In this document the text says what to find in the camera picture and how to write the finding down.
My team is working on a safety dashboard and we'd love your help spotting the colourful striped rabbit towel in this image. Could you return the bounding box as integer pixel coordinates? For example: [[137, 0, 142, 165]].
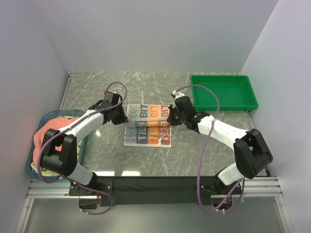
[[124, 104, 172, 148]]

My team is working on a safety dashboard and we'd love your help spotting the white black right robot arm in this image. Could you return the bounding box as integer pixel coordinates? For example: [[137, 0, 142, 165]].
[[167, 93, 273, 194]]

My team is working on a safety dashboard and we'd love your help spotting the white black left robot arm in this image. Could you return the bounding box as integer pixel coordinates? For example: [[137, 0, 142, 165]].
[[37, 91, 128, 195]]

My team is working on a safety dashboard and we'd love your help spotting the green plastic tray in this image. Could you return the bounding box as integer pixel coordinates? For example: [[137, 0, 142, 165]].
[[190, 75, 259, 112]]

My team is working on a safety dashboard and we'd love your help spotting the teal plastic basket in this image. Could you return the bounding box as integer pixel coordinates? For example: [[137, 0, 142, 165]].
[[26, 110, 86, 180]]

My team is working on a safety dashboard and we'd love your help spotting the salmon pink towel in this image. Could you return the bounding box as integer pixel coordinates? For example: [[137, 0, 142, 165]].
[[32, 116, 80, 166]]

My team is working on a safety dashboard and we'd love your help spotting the yellow green patterned towel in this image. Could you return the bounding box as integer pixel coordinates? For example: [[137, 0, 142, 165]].
[[30, 141, 84, 177]]

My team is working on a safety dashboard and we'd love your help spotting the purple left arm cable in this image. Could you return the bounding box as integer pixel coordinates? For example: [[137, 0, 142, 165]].
[[36, 82, 128, 215]]

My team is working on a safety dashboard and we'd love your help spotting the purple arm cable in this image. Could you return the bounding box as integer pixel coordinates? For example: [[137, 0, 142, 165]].
[[173, 84, 246, 214], [36, 82, 128, 215]]

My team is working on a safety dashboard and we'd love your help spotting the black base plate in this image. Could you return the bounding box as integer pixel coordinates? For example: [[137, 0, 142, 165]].
[[69, 176, 242, 207]]

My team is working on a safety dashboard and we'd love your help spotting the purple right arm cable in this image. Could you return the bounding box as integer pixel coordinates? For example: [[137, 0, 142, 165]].
[[173, 84, 246, 214]]

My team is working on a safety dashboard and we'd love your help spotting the aluminium mounting rail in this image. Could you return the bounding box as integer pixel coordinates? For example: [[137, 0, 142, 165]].
[[26, 176, 282, 199]]

